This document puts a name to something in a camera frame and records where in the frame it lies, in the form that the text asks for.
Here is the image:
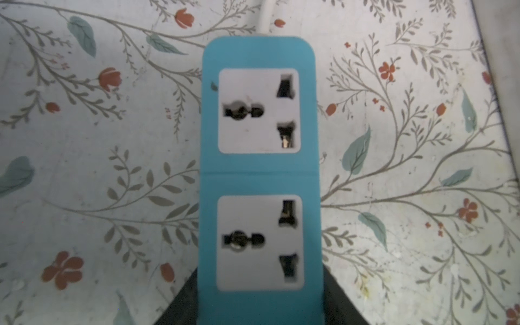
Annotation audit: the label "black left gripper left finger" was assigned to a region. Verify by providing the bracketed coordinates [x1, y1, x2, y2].
[154, 269, 199, 325]

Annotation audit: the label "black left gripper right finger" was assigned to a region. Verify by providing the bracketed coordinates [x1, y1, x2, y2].
[323, 265, 369, 325]

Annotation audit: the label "teal tower power strip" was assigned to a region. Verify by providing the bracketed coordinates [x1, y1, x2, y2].
[198, 36, 324, 324]

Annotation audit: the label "white multicolour power strip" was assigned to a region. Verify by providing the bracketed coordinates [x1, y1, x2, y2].
[473, 0, 519, 174]

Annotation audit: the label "white bundled power cables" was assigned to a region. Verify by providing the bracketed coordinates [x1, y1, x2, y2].
[255, 0, 275, 37]

